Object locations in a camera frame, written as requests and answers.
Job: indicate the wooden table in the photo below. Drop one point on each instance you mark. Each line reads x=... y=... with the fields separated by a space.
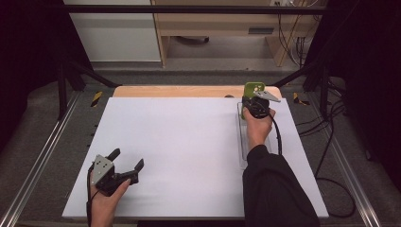
x=189 y=91

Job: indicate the white power strip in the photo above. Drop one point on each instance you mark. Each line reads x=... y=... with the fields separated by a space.
x=280 y=3

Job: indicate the white table board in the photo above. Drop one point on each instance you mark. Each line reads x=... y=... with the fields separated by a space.
x=189 y=151

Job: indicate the white cabinet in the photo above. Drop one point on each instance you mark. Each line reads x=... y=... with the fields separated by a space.
x=116 y=38

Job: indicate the aluminium rail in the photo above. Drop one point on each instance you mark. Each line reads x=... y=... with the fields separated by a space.
x=353 y=183
x=34 y=170

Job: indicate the person's left hand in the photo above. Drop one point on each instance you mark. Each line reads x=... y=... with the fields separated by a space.
x=105 y=205

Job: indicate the person's right hand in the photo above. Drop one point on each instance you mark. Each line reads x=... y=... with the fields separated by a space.
x=258 y=132

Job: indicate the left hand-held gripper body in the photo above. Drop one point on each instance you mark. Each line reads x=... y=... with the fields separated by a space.
x=102 y=171

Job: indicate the black frame bar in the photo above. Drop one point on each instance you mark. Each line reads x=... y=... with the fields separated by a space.
x=189 y=9

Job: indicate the grey rectangular label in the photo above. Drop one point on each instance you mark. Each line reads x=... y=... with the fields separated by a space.
x=260 y=31

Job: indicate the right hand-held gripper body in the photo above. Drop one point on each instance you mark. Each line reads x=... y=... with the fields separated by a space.
x=260 y=107

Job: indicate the black metal stand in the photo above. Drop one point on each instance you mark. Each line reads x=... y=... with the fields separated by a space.
x=78 y=75
x=312 y=75

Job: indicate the light wooden desk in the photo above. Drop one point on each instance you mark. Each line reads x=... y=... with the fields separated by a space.
x=220 y=22

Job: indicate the black curtain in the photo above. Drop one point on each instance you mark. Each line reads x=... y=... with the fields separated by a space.
x=28 y=47
x=372 y=47

